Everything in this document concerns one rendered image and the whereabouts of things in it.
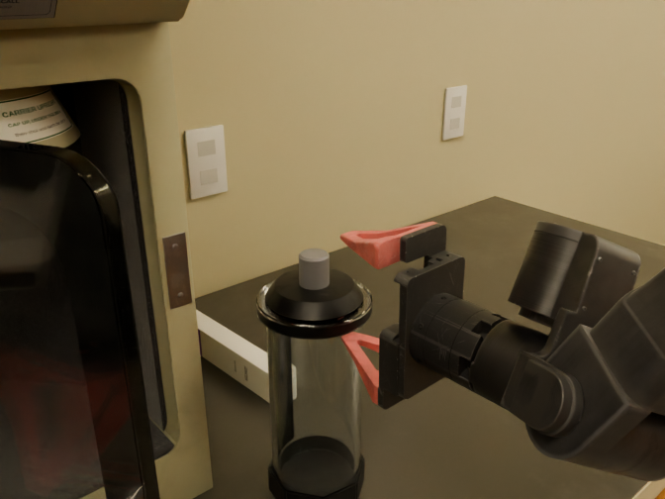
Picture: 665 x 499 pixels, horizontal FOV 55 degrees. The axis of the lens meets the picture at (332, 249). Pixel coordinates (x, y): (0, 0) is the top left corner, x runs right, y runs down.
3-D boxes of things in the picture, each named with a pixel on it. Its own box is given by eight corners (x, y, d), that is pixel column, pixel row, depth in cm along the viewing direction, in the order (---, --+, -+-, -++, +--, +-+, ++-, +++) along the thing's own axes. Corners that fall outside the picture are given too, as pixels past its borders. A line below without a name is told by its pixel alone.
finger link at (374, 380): (374, 274, 57) (457, 310, 51) (373, 344, 60) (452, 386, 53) (316, 297, 53) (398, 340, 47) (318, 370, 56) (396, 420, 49)
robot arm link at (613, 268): (549, 444, 32) (668, 474, 35) (631, 232, 32) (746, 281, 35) (440, 365, 44) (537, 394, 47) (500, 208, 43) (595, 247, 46)
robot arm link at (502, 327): (537, 436, 38) (575, 436, 42) (579, 329, 38) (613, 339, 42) (447, 386, 43) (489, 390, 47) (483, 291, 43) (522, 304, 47)
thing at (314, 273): (249, 309, 62) (245, 247, 59) (331, 287, 66) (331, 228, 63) (294, 353, 54) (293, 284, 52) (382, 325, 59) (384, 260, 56)
